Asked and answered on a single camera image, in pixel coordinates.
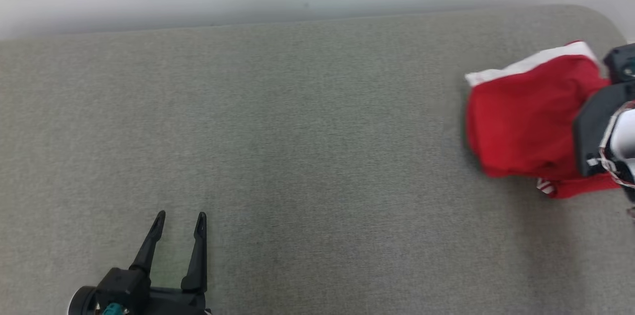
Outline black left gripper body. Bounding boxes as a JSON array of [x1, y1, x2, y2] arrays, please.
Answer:
[[146, 288, 211, 315]]

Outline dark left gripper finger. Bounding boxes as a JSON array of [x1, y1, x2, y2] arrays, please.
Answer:
[[130, 211, 167, 278], [181, 212, 208, 293]]

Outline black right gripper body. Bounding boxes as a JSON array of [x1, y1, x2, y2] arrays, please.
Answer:
[[573, 82, 635, 178]]

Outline red basketball jersey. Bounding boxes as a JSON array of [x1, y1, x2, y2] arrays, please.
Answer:
[[536, 172, 625, 200]]

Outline red basketball shorts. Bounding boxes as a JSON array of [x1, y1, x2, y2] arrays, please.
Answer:
[[464, 41, 614, 182]]

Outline red white twisted wires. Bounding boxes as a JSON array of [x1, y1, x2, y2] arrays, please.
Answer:
[[598, 101, 635, 189]]

